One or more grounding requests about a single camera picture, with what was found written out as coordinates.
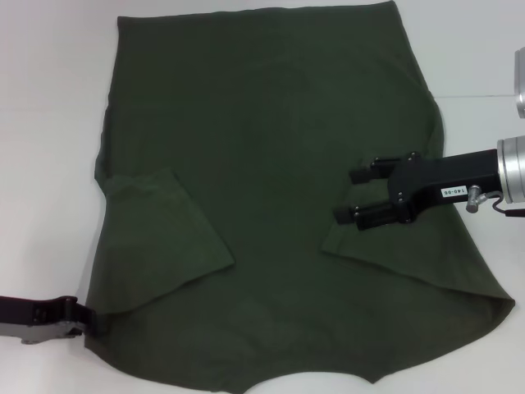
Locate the right gripper cable with connector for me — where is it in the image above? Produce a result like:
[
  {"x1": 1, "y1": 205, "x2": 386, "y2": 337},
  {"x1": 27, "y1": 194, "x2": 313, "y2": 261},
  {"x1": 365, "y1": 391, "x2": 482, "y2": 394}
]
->
[{"x1": 465, "y1": 185, "x2": 525, "y2": 218}]

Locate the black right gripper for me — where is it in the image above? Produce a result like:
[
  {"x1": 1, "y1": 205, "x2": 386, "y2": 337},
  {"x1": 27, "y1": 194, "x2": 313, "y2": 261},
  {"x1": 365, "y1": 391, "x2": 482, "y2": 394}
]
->
[{"x1": 334, "y1": 149, "x2": 502, "y2": 231}]

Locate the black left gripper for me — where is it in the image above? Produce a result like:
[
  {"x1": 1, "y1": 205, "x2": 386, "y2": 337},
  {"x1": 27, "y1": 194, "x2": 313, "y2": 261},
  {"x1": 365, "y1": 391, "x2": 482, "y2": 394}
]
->
[{"x1": 0, "y1": 295, "x2": 98, "y2": 346}]

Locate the dark green t-shirt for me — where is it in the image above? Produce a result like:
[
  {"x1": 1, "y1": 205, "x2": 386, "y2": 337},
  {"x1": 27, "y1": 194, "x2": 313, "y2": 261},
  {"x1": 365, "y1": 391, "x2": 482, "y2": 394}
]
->
[{"x1": 81, "y1": 1, "x2": 516, "y2": 394}]

